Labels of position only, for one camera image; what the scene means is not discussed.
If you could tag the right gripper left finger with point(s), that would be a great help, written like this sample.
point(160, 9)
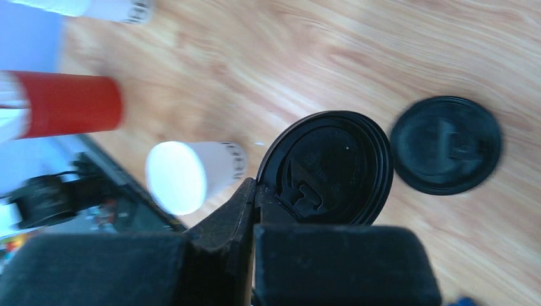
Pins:
point(209, 264)

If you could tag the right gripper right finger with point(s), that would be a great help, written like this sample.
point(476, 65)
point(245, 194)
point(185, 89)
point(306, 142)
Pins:
point(318, 264)

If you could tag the white paper coffee cup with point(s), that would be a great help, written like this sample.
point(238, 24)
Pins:
point(181, 176)

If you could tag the black plastic cup lid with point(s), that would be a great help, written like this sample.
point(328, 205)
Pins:
point(332, 167)

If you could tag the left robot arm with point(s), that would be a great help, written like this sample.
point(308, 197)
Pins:
point(52, 199)

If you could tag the blue toy brick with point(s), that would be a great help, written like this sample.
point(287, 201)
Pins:
point(463, 301)

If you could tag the stack of black lids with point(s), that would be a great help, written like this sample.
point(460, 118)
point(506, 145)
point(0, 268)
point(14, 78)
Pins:
point(446, 145)

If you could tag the red cup holder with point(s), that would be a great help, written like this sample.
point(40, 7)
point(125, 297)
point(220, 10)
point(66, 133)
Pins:
point(67, 104)

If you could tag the stack of white paper cups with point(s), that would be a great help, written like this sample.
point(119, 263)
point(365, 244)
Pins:
point(123, 11)

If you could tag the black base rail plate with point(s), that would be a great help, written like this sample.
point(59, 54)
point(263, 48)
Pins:
point(125, 205)

